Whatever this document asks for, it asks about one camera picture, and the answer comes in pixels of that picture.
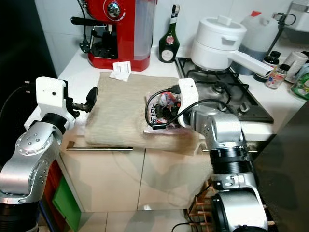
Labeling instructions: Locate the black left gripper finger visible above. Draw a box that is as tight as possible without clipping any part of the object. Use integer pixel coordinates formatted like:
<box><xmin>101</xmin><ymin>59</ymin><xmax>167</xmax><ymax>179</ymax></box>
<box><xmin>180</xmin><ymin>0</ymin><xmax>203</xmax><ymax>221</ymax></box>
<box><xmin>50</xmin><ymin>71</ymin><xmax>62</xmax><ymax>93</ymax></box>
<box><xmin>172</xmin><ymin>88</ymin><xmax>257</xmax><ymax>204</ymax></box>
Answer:
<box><xmin>85</xmin><ymin>86</ymin><xmax>98</xmax><ymax>111</ymax></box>

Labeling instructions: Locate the clear plastic food pack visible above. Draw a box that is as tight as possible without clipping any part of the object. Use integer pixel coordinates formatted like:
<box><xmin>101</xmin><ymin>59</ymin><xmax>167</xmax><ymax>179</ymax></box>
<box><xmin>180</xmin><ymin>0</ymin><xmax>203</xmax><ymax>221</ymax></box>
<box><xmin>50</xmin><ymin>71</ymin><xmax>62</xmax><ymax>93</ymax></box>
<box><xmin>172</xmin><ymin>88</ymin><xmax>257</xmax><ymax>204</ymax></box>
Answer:
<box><xmin>144</xmin><ymin>91</ymin><xmax>195</xmax><ymax>135</ymax></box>

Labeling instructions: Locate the beige cloth mat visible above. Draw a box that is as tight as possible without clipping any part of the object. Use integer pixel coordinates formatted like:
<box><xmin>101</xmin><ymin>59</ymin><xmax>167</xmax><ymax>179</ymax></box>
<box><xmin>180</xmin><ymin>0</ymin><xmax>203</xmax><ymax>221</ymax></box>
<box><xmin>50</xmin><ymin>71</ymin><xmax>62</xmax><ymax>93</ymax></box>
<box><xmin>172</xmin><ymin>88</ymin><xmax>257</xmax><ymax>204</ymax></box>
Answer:
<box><xmin>84</xmin><ymin>72</ymin><xmax>204</xmax><ymax>156</ymax></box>

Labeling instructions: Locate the white paper card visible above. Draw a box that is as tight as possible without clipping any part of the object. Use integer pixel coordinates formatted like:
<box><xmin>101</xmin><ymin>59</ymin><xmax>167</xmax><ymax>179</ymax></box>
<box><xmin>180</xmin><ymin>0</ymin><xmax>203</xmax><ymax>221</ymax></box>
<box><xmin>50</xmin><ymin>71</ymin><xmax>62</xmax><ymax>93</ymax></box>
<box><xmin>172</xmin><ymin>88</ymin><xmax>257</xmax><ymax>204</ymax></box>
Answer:
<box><xmin>110</xmin><ymin>61</ymin><xmax>132</xmax><ymax>82</ymax></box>

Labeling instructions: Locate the dark green liqueur bottle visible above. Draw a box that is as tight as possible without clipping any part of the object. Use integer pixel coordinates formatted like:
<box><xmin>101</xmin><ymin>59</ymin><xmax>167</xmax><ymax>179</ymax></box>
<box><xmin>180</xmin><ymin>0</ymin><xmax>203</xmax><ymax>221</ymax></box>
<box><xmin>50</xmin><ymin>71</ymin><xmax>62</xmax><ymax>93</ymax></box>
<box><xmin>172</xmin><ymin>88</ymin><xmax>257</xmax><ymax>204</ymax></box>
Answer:
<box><xmin>158</xmin><ymin>5</ymin><xmax>181</xmax><ymax>64</ymax></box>

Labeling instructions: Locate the red espresso machine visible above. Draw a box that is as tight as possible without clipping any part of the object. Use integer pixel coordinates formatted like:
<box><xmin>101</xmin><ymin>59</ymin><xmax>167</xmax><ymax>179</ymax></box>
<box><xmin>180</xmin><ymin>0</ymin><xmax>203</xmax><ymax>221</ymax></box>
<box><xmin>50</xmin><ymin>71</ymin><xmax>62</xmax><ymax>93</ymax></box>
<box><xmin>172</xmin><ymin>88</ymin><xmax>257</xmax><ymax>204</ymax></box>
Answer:
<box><xmin>70</xmin><ymin>0</ymin><xmax>158</xmax><ymax>73</ymax></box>

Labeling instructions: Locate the black gas stove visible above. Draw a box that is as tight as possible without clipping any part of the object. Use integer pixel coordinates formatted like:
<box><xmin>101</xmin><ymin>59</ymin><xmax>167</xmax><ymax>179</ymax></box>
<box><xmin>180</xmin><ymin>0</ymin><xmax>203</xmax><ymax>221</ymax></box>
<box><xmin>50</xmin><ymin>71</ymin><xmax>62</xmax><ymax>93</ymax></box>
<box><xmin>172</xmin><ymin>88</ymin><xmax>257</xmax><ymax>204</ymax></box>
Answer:
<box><xmin>175</xmin><ymin>57</ymin><xmax>275</xmax><ymax>123</ymax></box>

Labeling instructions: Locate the white lidded saucepan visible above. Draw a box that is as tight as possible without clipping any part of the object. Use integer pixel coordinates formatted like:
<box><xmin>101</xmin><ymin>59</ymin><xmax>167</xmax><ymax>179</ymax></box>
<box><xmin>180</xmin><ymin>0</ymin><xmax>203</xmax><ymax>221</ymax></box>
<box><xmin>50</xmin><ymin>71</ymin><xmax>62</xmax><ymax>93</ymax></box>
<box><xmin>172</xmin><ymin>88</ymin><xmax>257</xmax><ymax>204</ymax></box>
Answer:
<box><xmin>190</xmin><ymin>15</ymin><xmax>274</xmax><ymax>78</ymax></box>

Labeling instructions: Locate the cream kitchen cabinet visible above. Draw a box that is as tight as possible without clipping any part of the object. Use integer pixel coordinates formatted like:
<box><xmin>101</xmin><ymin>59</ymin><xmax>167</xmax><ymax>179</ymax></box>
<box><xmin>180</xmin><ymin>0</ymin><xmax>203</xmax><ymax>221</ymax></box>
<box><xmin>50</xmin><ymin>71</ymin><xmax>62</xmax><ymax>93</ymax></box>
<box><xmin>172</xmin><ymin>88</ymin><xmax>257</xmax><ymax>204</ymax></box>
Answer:
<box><xmin>57</xmin><ymin>142</ymin><xmax>219</xmax><ymax>214</ymax></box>

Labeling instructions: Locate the red box with print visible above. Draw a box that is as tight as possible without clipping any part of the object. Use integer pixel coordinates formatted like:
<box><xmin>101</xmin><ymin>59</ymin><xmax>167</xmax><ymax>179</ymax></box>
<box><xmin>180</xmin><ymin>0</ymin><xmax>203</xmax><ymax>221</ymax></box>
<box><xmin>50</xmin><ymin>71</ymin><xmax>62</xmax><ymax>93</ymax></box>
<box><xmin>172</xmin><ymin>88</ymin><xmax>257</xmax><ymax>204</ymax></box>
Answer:
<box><xmin>42</xmin><ymin>159</ymin><xmax>66</xmax><ymax>219</ymax></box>

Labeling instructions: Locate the wooden slatted rack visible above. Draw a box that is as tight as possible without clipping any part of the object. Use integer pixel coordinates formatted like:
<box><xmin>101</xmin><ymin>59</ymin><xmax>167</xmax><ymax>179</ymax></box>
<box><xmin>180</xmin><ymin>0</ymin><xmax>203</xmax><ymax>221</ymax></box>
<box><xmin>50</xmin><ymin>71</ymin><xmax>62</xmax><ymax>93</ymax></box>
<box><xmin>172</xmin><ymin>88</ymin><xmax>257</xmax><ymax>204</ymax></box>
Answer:
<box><xmin>187</xmin><ymin>180</ymin><xmax>219</xmax><ymax>232</ymax></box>

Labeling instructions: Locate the green box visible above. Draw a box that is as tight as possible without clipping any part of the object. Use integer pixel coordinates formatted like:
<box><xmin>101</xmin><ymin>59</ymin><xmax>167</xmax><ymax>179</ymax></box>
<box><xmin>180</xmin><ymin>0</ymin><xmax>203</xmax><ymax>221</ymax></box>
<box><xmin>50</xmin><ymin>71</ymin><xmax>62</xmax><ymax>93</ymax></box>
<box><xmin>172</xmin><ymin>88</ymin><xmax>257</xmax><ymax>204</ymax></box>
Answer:
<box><xmin>52</xmin><ymin>175</ymin><xmax>83</xmax><ymax>232</ymax></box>

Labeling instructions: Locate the small glass jar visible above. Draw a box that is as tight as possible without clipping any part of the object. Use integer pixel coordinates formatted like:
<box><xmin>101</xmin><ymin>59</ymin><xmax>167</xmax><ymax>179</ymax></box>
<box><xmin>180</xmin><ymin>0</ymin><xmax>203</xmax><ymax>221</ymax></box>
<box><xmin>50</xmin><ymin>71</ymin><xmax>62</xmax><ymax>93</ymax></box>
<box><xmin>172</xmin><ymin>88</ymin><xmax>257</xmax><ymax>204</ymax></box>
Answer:
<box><xmin>265</xmin><ymin>63</ymin><xmax>291</xmax><ymax>89</ymax></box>

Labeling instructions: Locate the black capped bottle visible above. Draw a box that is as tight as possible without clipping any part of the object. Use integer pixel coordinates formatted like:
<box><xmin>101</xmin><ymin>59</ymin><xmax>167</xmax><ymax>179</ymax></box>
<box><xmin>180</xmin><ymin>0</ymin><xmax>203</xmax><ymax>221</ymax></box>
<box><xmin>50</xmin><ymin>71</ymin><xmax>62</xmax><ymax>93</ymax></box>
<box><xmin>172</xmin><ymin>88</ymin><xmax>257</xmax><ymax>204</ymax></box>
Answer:
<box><xmin>264</xmin><ymin>50</ymin><xmax>282</xmax><ymax>68</ymax></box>

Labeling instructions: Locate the white jug red cap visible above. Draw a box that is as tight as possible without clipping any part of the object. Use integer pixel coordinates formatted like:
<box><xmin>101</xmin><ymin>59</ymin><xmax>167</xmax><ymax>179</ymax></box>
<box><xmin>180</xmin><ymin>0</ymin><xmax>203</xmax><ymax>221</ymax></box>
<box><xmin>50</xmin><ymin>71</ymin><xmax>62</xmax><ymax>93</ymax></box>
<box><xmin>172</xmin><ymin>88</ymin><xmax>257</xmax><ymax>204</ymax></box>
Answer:
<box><xmin>238</xmin><ymin>10</ymin><xmax>280</xmax><ymax>74</ymax></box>

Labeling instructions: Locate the green printed packet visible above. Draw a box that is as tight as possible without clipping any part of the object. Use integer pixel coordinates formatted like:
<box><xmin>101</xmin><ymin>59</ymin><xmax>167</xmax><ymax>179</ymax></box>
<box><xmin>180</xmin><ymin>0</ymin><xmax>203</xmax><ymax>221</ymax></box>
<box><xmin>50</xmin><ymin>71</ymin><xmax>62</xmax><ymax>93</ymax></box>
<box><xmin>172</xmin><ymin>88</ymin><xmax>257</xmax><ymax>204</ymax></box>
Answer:
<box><xmin>290</xmin><ymin>65</ymin><xmax>309</xmax><ymax>101</ymax></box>

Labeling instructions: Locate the white cup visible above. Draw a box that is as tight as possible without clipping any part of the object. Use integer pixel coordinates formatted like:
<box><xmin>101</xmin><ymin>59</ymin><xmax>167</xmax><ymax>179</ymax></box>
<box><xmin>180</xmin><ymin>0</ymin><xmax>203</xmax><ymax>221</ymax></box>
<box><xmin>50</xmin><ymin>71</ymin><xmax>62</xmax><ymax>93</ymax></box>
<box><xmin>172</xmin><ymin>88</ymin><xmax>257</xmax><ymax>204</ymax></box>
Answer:
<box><xmin>283</xmin><ymin>50</ymin><xmax>309</xmax><ymax>83</ymax></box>

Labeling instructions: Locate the grey appliance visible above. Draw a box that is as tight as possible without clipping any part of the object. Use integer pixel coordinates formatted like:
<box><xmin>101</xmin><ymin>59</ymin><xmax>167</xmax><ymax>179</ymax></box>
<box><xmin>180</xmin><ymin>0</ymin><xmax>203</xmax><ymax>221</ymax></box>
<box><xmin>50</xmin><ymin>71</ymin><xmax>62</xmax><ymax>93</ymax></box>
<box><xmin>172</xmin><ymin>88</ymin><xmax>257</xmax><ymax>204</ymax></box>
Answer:
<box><xmin>285</xmin><ymin>0</ymin><xmax>309</xmax><ymax>32</ymax></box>

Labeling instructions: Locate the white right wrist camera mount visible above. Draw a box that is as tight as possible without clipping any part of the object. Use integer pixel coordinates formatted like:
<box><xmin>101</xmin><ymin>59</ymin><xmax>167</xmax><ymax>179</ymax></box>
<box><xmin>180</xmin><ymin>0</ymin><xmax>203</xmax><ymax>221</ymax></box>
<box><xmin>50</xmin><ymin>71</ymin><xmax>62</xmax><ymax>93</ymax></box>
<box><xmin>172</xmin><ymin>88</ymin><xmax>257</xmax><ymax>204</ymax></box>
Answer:
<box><xmin>176</xmin><ymin>78</ymin><xmax>199</xmax><ymax>128</ymax></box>

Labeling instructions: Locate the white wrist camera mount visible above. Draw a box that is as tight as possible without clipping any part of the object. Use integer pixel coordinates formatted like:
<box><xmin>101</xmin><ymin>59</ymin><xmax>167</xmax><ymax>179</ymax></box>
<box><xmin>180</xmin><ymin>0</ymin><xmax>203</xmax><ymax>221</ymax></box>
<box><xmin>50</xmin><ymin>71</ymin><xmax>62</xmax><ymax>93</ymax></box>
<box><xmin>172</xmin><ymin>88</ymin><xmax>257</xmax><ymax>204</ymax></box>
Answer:
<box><xmin>176</xmin><ymin>78</ymin><xmax>199</xmax><ymax>128</ymax></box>
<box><xmin>35</xmin><ymin>76</ymin><xmax>77</xmax><ymax>119</ymax></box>

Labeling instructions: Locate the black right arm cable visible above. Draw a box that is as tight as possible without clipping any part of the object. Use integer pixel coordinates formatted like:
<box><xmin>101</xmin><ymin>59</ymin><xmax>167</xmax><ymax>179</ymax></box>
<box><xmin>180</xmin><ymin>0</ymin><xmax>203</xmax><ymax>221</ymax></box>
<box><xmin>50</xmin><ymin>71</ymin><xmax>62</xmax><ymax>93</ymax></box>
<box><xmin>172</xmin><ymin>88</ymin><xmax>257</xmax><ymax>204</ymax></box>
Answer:
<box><xmin>144</xmin><ymin>86</ymin><xmax>224</xmax><ymax>131</ymax></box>

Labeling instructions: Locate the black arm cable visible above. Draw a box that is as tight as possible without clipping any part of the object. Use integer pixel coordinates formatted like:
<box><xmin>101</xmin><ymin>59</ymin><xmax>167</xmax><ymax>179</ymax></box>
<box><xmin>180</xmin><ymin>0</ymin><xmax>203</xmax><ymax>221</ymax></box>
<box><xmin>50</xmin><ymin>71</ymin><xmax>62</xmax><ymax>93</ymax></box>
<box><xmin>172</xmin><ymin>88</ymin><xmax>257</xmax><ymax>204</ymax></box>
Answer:
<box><xmin>0</xmin><ymin>81</ymin><xmax>38</xmax><ymax>122</ymax></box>
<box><xmin>144</xmin><ymin>86</ymin><xmax>224</xmax><ymax>131</ymax></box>

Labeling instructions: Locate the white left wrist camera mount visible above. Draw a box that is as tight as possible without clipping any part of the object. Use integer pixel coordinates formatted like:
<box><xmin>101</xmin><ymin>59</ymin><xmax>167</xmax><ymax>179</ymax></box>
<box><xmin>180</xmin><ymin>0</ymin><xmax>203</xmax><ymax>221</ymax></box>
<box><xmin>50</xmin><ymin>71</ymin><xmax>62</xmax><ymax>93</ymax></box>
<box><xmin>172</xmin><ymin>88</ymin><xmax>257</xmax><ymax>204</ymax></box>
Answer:
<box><xmin>35</xmin><ymin>76</ymin><xmax>77</xmax><ymax>119</ymax></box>

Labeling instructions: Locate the long steel cabinet handle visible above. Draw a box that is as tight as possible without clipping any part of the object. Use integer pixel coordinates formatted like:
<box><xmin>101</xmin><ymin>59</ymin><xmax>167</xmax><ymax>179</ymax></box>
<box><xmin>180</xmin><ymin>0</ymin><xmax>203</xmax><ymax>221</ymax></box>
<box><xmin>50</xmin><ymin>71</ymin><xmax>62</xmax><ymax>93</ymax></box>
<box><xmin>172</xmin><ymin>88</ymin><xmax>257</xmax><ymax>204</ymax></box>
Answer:
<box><xmin>66</xmin><ymin>146</ymin><xmax>134</xmax><ymax>152</ymax></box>

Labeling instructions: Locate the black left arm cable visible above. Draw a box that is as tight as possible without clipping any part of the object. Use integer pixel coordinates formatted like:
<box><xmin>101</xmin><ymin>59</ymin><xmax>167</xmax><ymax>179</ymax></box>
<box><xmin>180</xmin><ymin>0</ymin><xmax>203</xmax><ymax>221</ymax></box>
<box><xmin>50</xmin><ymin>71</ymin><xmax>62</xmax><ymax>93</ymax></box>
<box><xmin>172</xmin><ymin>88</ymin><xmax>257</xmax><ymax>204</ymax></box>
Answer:
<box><xmin>0</xmin><ymin>81</ymin><xmax>38</xmax><ymax>122</ymax></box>

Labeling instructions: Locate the black power cord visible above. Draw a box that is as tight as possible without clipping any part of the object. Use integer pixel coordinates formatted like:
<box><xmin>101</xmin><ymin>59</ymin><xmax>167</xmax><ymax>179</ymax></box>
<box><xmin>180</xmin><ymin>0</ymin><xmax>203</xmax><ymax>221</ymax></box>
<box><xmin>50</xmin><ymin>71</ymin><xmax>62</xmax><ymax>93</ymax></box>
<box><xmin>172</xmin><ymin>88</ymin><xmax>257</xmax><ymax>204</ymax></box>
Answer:
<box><xmin>272</xmin><ymin>12</ymin><xmax>296</xmax><ymax>47</ymax></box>

